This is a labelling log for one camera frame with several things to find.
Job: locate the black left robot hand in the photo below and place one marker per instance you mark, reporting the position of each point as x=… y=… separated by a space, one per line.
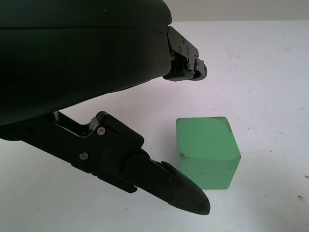
x=72 y=60

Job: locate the green wooden block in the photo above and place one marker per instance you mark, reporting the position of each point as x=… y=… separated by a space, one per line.
x=207 y=152

